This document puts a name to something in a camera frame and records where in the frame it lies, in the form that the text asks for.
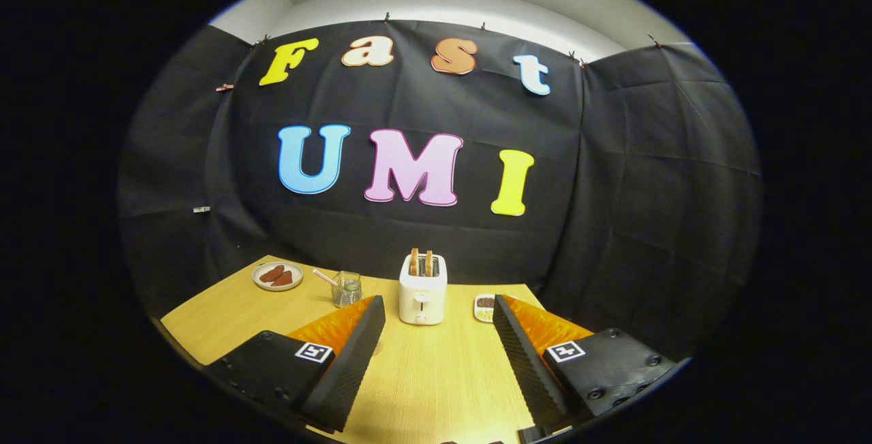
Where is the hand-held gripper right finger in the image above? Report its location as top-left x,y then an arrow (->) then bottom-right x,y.
491,294 -> 676,432

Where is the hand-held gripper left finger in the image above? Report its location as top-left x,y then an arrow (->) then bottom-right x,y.
204,296 -> 387,434

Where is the wooden table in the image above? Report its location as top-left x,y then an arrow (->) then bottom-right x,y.
160,255 -> 593,444

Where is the white toaster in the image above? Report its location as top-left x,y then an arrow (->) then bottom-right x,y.
399,253 -> 448,326

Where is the small round white plate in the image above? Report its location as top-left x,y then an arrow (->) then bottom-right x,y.
252,261 -> 304,292

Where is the black backdrop cloth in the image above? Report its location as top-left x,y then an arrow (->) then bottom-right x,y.
117,20 -> 762,363

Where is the wire mesh holder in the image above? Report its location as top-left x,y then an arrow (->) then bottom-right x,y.
332,271 -> 362,308

